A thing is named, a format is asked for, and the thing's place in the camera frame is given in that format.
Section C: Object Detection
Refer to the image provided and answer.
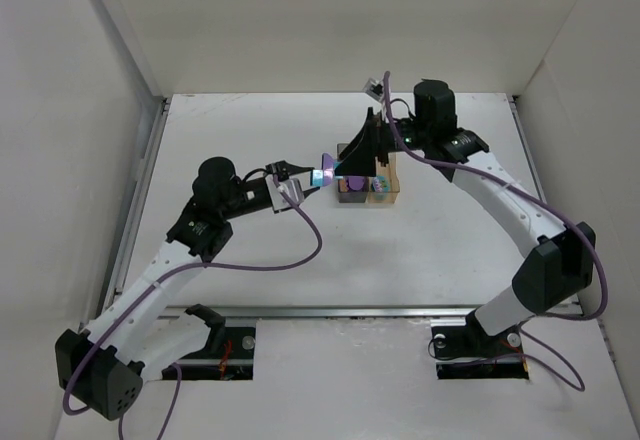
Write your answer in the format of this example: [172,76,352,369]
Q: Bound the purple lego piece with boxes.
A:
[321,153,338,187]

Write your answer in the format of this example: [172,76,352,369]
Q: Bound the teal lego brick stack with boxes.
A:
[370,175,390,194]

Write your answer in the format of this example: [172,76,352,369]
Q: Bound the purple paw lego brick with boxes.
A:
[345,176,368,193]

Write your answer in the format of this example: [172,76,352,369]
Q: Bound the teal printed lego brick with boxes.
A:
[310,169,334,188]

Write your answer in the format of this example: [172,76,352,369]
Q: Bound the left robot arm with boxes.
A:
[54,157,333,421]

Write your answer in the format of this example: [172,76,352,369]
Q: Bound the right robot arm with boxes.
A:
[334,76,602,337]

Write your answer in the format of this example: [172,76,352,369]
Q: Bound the grey transparent container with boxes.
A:
[336,142,371,205]

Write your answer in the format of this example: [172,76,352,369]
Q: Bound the orange transparent container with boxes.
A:
[367,153,400,205]

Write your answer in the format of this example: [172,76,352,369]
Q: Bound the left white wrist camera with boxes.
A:
[266,176,304,213]

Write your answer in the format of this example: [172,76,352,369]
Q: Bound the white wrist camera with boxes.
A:
[266,176,304,213]
[363,78,384,103]

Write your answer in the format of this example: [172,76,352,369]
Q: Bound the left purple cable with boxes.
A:
[62,179,324,440]

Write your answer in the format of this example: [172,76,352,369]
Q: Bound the purple cable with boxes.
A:
[380,70,607,392]
[62,179,324,440]

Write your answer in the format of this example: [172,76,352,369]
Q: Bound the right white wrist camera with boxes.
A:
[363,78,384,103]

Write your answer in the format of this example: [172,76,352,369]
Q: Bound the metal rail front edge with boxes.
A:
[149,304,584,319]

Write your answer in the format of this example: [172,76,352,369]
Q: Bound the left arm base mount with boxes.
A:
[177,304,257,381]

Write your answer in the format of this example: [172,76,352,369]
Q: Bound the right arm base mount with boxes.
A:
[428,320,529,380]

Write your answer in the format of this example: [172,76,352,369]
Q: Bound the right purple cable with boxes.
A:
[380,70,607,392]

